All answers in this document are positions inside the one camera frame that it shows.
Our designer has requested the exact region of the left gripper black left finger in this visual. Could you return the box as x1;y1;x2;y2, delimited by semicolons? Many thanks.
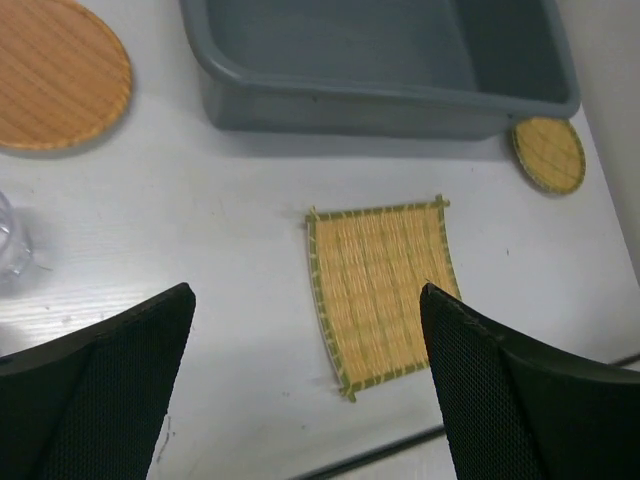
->
1;283;196;479

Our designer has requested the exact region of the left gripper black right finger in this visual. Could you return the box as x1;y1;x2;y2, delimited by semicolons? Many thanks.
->
420;284;639;479

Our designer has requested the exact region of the square woven bamboo mat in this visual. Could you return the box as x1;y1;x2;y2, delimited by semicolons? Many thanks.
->
305;196;461;401

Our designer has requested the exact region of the round green-rimmed bamboo mat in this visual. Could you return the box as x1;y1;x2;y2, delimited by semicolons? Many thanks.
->
511;117;586;195

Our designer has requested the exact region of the round orange woven plate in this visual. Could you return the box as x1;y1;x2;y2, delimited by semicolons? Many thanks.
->
1;1;133;151

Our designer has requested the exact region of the grey plastic bin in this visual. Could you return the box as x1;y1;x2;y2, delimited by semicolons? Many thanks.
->
180;0;581;140

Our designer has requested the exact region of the clear plastic cup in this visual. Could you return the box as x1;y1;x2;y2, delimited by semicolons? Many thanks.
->
1;193;34;299

